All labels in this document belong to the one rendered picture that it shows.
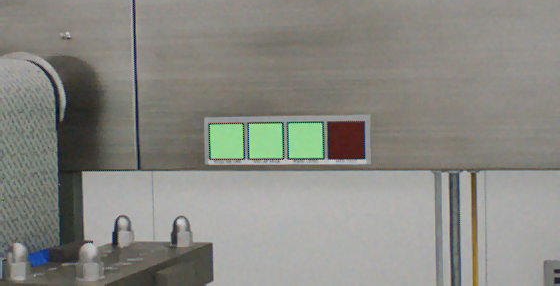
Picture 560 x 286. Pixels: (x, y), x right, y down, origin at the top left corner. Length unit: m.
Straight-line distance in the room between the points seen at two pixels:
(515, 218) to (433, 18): 2.39
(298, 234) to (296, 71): 2.48
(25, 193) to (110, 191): 2.72
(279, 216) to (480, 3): 2.59
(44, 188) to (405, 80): 0.54
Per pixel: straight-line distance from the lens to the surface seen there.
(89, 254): 1.52
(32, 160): 1.74
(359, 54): 1.74
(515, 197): 4.06
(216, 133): 1.79
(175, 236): 1.81
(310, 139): 1.75
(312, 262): 4.21
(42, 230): 1.77
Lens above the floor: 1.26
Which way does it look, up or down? 3 degrees down
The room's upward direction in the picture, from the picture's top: 1 degrees counter-clockwise
